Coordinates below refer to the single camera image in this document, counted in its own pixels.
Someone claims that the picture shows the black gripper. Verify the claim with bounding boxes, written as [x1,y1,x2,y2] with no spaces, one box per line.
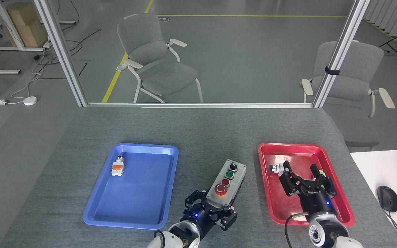
[279,161,339,217]
[180,189,238,239]

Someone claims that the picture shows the grey four-button control box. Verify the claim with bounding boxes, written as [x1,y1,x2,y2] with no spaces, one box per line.
[206,159,247,207]

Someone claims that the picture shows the cardboard box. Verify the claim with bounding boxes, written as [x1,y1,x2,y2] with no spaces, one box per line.
[4,2,49,48]

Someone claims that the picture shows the red plastic tray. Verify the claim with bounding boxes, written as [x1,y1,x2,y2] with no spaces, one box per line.
[257,143,355,228]

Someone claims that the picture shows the white desk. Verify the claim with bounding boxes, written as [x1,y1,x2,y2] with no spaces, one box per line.
[350,148,397,248]

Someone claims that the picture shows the blue plastic tray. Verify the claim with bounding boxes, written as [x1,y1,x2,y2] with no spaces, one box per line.
[82,143,179,230]

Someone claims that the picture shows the black computer mouse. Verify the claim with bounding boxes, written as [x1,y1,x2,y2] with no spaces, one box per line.
[377,185,397,213]

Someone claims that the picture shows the grey chair with wide armrests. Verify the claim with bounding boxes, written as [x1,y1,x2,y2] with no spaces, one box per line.
[301,40,396,152]

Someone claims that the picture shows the grey chair with slim armrests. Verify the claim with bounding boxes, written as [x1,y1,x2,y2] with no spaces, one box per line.
[116,13,204,103]

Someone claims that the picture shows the white curtain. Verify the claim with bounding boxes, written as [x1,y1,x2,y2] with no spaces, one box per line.
[363,0,397,58]

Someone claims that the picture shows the black silver push-button switch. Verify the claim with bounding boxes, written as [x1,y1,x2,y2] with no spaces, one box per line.
[268,162,286,174]

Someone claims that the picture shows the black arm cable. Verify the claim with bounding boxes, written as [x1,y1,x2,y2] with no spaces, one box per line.
[284,212,310,248]

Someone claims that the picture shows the white orange push-button switch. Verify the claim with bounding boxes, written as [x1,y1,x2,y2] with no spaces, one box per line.
[111,156,125,177]

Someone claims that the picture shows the silver aluminium cross rail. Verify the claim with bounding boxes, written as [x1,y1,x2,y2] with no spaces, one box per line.
[87,102,315,109]

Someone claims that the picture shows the silver aluminium post with strap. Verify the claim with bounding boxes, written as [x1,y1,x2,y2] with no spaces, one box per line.
[312,0,371,109]

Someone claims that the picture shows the plain silver aluminium post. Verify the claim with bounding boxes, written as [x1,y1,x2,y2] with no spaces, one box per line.
[33,0,89,107]

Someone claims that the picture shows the white floor cable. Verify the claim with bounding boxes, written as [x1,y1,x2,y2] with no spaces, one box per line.
[5,46,52,104]

